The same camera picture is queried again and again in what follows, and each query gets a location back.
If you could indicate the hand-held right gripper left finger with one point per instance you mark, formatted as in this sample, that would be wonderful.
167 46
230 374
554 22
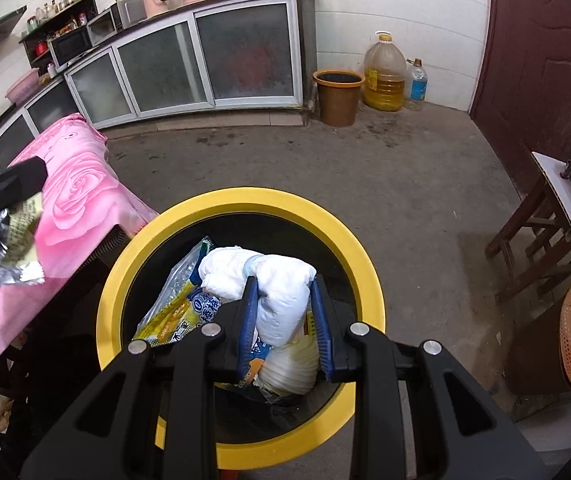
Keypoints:
248 330

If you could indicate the clear bottle with blue label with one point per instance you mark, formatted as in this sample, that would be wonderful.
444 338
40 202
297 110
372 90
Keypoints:
417 85

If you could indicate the yellow clear plastic packet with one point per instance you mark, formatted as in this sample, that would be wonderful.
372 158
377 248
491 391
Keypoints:
175 305

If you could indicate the white board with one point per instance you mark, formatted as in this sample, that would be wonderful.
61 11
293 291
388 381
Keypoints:
565 205

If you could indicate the kitchen cabinet with glass doors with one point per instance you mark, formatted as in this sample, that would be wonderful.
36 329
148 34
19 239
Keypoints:
165 60

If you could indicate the white diaper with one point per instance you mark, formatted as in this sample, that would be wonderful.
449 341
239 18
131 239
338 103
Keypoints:
275 285

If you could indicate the silver foil wrapper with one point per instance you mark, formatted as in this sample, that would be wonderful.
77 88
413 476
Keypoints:
0 265

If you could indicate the pink rose tablecloth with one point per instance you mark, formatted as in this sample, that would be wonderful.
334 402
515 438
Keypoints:
80 190

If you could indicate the dark red door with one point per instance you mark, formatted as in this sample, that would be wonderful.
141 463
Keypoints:
530 50

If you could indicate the black bin with yellow rim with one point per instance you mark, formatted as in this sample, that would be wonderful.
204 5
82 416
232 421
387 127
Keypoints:
355 270

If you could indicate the brown plastic bucket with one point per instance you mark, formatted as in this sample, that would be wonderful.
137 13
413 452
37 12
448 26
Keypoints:
338 102

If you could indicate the white plastic bag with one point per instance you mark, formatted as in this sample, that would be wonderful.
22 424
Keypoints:
290 367

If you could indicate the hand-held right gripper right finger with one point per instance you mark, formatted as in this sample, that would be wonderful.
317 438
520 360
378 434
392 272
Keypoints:
321 330

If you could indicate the blue white packet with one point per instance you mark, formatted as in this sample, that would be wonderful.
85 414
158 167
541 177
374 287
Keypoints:
210 307

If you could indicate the pink plastic basin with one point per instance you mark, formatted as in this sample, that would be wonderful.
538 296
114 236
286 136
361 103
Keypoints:
22 87

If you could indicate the large yellow oil jug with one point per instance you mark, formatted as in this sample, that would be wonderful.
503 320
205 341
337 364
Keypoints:
384 80

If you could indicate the silver toaster oven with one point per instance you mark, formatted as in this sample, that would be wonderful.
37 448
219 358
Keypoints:
102 27

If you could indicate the dark kitchen shelf rack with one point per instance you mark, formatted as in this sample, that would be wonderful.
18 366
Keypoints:
32 42

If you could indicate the black microwave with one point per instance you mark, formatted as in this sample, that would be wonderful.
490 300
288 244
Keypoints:
69 46

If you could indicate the grey metal box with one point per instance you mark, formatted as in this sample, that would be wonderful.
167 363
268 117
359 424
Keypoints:
131 10

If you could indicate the row of glass jars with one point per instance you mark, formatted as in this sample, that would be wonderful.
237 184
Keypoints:
60 7

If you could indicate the pale yellow packet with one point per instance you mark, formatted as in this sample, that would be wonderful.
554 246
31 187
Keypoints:
25 220

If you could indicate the wooden stool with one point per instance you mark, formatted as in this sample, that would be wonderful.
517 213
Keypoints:
525 230

